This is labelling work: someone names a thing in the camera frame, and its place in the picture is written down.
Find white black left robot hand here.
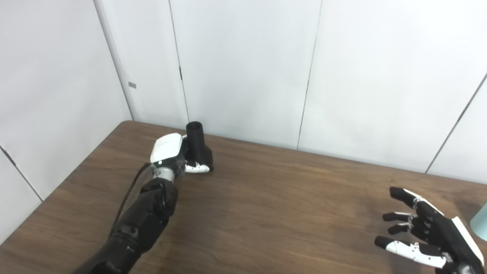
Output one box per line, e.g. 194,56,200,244
150,132,214,179

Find black flared nozzle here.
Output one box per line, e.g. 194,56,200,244
185,121,214,172

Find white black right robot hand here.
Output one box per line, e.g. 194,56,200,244
374,186,486,274

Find light blue cup part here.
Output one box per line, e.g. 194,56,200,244
469,202,487,241

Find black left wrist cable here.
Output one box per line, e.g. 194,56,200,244
108,162,153,237

